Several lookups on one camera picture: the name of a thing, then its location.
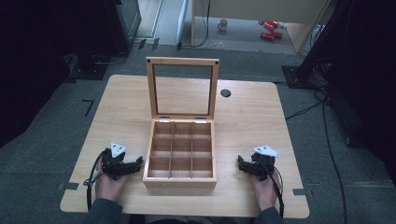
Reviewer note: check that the white panel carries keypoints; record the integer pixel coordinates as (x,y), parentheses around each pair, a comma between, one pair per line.
(182,20)

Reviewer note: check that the black stand base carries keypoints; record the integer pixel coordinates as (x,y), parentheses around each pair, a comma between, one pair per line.
(292,76)

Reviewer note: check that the black table grommet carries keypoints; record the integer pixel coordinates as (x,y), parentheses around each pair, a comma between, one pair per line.
(225,93)

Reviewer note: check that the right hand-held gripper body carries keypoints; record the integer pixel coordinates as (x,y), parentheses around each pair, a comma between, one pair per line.
(265,165)

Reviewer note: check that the wooden compartment box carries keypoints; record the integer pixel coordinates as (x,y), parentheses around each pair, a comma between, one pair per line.
(182,146)

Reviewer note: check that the black cabinet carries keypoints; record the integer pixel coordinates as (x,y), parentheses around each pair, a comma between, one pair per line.
(124,23)

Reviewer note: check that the person's right hand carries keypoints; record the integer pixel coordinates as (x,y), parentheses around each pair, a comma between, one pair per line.
(267,193)

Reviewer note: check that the grey mug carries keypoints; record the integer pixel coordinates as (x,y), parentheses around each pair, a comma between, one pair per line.
(222,24)

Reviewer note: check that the black angled floor tape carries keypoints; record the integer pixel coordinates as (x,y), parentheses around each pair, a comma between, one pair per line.
(89,104)

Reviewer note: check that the red dumbbell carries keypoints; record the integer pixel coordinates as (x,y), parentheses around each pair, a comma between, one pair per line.
(271,35)
(270,25)

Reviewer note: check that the person's left hand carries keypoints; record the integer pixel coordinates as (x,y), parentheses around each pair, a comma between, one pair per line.
(109,188)

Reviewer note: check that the black floor plate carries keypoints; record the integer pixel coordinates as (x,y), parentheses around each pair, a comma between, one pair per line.
(87,72)

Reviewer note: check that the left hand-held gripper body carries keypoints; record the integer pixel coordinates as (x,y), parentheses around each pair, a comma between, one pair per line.
(112,163)

